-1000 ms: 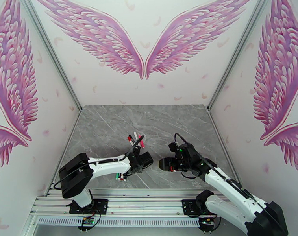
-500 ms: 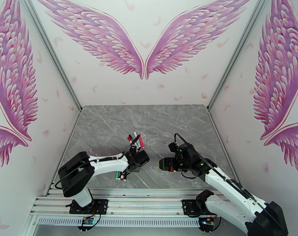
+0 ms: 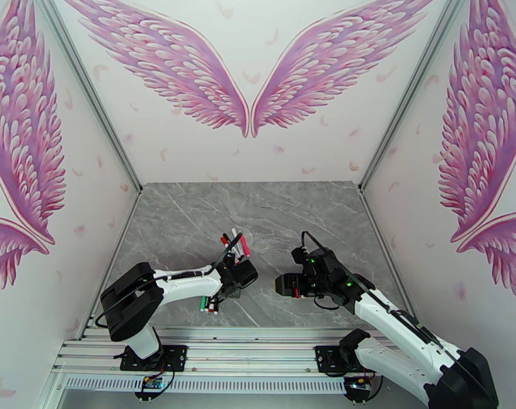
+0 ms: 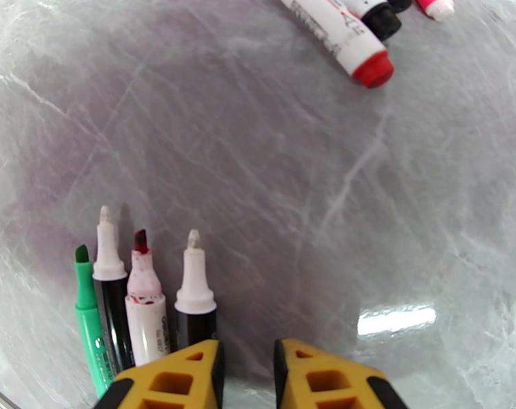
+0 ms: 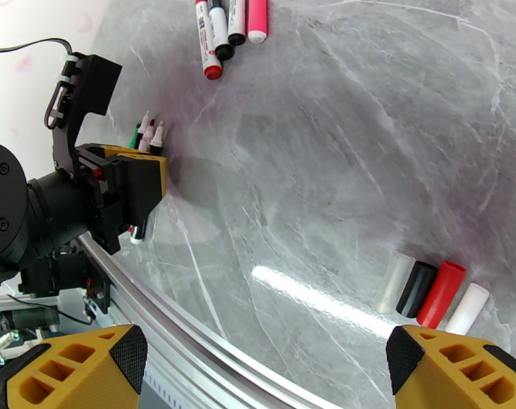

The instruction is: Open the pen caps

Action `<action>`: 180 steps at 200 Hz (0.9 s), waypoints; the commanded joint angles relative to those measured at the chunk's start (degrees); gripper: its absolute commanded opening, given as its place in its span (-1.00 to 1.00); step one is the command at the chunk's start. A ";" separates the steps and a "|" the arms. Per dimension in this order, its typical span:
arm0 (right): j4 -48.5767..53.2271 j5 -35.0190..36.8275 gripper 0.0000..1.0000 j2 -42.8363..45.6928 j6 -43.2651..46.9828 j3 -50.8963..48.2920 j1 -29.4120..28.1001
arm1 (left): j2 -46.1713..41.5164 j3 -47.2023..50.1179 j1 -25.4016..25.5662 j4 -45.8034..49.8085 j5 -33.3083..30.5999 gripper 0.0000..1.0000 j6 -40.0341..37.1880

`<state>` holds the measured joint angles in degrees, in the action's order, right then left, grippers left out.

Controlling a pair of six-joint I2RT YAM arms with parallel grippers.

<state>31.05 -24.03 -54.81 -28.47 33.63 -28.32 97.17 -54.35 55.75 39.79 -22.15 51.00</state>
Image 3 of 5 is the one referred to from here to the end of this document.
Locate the aluminum corner post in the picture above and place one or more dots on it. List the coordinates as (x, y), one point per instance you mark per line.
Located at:
(87, 90)
(411, 90)

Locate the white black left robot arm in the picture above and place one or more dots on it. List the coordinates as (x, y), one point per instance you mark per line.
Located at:
(189, 286)

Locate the green marker pen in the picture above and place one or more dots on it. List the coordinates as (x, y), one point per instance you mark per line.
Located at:
(203, 302)

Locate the aluminum base rail frame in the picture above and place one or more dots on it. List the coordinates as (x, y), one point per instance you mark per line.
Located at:
(249, 348)

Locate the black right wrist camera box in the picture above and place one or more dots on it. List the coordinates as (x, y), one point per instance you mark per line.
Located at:
(299, 254)

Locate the small circuit board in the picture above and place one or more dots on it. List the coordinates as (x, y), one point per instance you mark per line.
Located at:
(151, 384)
(357, 384)

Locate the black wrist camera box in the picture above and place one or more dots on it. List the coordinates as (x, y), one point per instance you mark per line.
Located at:
(230, 258)
(299, 254)

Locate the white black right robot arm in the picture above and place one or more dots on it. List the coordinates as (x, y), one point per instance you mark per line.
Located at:
(389, 331)

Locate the slim black marker pen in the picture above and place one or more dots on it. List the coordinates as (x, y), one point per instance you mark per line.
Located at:
(208, 304)

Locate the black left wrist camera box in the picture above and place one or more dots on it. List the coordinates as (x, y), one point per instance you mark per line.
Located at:
(230, 258)

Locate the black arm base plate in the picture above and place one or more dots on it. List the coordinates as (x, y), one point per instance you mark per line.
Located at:
(176, 356)
(326, 359)

